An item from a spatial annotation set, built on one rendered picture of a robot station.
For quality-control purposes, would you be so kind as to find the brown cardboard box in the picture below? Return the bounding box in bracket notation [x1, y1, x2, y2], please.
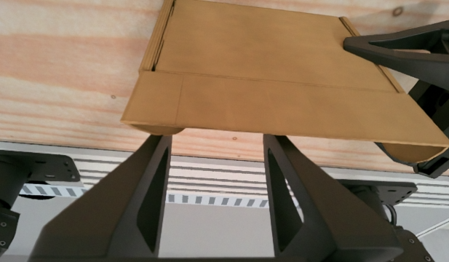
[120, 0, 449, 163]

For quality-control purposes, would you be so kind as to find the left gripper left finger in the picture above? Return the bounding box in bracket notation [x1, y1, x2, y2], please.
[30, 134, 172, 258]

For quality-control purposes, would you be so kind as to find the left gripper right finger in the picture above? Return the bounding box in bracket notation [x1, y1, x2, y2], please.
[263, 134, 404, 262]

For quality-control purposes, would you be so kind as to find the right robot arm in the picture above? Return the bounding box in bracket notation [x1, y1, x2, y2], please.
[336, 179, 435, 262]

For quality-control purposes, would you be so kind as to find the grey aluminium extrusion bar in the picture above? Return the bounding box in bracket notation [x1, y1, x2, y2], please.
[0, 141, 449, 199]

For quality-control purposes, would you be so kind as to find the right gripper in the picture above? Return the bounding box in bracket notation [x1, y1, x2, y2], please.
[343, 20, 449, 179]

